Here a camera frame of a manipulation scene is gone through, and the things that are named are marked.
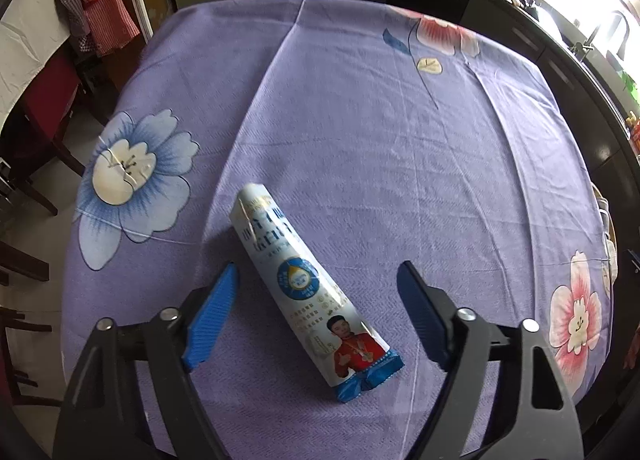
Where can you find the sink faucet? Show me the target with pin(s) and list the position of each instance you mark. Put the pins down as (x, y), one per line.
(602, 33)

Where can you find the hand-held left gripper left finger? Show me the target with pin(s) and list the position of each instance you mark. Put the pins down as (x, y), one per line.
(210, 315)

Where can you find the white table cover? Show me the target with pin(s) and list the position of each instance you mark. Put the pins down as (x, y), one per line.
(25, 50)

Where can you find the dark wooden chair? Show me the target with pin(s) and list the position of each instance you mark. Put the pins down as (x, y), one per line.
(20, 260)

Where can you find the dark kitchen cabinets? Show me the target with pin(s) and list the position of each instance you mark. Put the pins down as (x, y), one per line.
(500, 15)

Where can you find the white and blue snack packet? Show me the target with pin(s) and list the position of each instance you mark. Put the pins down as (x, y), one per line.
(305, 290)

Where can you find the purple floral tablecloth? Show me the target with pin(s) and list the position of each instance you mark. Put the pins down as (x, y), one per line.
(360, 140)

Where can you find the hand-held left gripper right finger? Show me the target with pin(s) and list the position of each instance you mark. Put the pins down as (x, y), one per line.
(425, 315)

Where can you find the red upholstered chair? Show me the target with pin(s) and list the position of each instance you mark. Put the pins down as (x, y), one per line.
(47, 100)

